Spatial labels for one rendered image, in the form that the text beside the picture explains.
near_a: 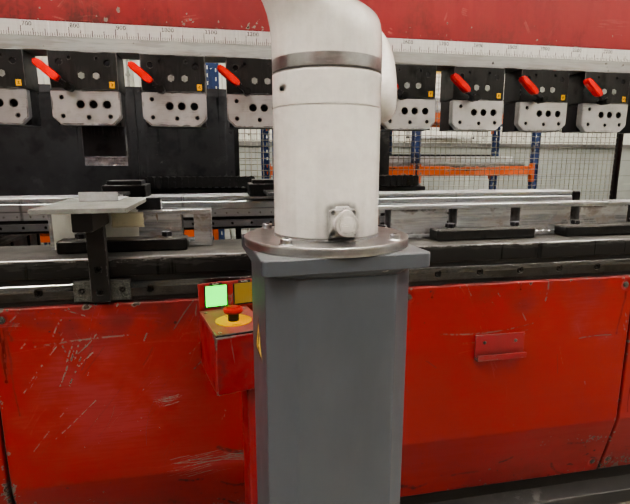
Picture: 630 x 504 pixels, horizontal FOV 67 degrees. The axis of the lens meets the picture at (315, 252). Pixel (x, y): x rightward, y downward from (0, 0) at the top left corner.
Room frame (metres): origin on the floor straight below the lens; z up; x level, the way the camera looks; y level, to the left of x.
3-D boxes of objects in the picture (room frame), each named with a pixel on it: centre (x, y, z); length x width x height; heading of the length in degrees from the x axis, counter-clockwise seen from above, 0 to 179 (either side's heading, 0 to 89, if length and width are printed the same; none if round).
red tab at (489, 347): (1.24, -0.52, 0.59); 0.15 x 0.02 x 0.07; 101
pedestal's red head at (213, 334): (0.93, 0.12, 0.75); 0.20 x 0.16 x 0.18; 114
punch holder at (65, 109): (1.20, 0.54, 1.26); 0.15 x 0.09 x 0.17; 101
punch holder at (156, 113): (1.23, 0.35, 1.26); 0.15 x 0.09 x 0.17; 101
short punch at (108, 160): (1.20, 0.52, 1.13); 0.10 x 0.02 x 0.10; 101
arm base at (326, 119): (0.55, -0.01, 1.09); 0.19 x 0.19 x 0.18
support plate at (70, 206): (1.06, 0.49, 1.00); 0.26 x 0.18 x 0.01; 11
